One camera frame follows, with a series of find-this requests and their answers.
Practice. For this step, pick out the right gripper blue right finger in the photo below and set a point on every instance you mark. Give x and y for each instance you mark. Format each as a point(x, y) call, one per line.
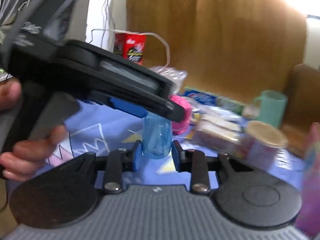
point(182, 158)

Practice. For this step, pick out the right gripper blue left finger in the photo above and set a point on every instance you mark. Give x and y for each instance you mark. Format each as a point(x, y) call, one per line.
point(131, 158)

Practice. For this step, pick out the pink crocheted soft item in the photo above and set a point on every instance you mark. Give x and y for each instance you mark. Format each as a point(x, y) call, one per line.
point(184, 111)

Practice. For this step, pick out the blue plastic cup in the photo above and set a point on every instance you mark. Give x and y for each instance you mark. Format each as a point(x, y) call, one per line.
point(157, 136)

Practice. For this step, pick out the blue patterned tablecloth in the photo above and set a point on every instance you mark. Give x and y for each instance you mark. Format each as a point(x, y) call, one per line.
point(100, 129)

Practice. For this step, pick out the blue green carton box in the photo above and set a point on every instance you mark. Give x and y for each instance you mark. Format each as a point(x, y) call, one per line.
point(209, 99)

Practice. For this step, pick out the clear plastic lidded container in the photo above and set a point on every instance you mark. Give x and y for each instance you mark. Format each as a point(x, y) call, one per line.
point(176, 76)

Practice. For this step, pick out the instant noodle cup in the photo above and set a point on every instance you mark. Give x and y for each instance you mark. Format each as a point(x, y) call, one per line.
point(260, 144)

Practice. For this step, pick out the red snack box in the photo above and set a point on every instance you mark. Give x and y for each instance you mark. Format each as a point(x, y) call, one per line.
point(130, 46)

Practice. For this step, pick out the teal plastic mug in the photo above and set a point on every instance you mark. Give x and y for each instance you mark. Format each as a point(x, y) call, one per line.
point(272, 105)

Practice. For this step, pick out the brown chair back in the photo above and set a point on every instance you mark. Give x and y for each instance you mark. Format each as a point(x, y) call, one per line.
point(302, 108)

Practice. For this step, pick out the wooden board panel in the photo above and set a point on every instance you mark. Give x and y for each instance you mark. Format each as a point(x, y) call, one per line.
point(234, 48)

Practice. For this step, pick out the pink macaron biscuit tin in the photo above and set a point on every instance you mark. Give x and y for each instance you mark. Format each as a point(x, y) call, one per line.
point(308, 218)

